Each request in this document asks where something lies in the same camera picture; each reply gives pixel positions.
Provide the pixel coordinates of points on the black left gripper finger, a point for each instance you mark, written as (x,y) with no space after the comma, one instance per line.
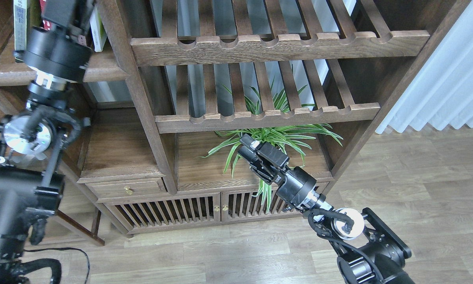
(70,18)

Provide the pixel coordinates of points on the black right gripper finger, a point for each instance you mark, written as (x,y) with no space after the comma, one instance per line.
(256,165)
(273,158)

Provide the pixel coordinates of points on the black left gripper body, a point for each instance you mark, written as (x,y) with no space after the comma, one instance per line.
(51,52)

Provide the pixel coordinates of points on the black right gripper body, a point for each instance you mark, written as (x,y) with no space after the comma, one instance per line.
(295,186)

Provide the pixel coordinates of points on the red cover book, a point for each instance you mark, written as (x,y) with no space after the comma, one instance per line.
(46,24)

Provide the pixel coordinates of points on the green and black book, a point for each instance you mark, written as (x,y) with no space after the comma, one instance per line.
(27,14)

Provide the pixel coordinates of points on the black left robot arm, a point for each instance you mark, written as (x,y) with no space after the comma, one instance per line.
(32,142)

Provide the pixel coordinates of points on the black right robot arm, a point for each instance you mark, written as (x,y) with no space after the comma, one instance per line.
(368,251)

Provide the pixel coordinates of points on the green spider plant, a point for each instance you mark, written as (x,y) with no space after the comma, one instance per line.
(279,137)

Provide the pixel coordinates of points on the white green upright book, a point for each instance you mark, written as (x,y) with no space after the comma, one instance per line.
(98,31)

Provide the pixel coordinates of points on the dark wooden bookshelf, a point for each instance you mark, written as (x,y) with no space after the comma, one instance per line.
(188,66)

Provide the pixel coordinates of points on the brass drawer knob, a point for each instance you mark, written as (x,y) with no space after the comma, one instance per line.
(128,190)

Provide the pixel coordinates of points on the white curtain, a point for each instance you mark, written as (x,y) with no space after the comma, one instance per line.
(442,93)

